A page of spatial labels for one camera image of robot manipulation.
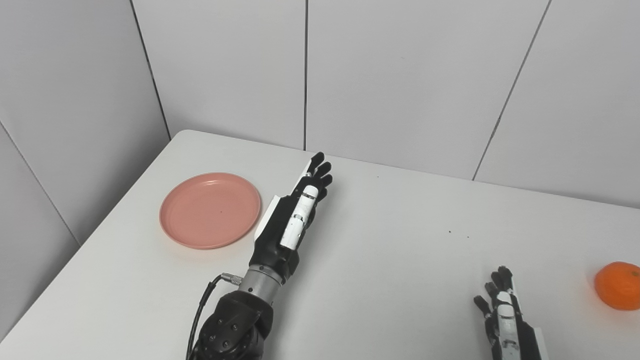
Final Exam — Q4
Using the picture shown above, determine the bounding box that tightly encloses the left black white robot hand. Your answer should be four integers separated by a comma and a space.
248, 151, 334, 286

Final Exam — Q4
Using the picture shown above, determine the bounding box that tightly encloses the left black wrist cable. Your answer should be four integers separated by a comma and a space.
185, 272, 244, 360

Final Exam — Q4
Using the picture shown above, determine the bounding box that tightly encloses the orange fruit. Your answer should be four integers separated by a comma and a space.
594, 261, 640, 312

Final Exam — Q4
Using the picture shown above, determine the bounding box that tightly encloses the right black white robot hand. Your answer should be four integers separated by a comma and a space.
473, 265, 548, 360

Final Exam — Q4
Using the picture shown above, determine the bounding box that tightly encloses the pink plate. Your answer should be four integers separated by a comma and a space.
159, 172, 262, 250

